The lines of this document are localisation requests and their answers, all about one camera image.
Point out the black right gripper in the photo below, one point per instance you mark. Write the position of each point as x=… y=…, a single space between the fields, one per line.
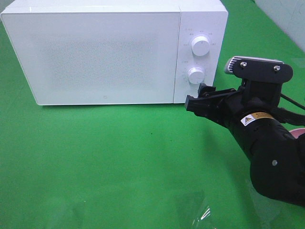
x=232 y=109

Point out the round door release button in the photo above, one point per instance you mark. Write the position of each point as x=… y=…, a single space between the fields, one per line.
x=192 y=92

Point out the pink round plate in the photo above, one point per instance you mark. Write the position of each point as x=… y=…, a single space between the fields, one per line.
x=297 y=132

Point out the white microwave door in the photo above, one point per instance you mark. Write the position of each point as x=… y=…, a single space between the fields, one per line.
x=96 y=58

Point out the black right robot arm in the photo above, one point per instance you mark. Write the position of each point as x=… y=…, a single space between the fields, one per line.
x=277 y=158

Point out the lower white round knob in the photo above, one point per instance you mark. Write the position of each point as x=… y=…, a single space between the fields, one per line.
x=196 y=75

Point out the white round knob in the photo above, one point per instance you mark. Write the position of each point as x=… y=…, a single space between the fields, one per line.
x=200 y=45
x=196 y=75

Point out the upper white round knob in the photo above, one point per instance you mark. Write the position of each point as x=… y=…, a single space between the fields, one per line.
x=200 y=45

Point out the white microwave oven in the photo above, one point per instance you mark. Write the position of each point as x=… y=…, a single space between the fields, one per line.
x=197 y=17

